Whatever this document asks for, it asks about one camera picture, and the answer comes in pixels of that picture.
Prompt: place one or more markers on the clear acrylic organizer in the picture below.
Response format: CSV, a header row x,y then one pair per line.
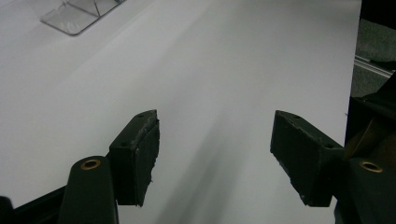
x,y
71,21

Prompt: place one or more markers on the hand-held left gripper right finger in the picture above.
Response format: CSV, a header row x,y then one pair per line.
x,y
305,155

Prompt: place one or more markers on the black metal stand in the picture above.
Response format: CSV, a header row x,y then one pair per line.
x,y
373,105

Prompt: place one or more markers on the white table cover sheet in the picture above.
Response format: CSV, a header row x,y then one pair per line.
x,y
218,77

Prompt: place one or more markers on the aluminium floor rail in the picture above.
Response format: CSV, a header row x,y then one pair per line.
x,y
370,66

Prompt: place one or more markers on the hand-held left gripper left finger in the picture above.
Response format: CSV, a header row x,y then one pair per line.
x,y
137,161

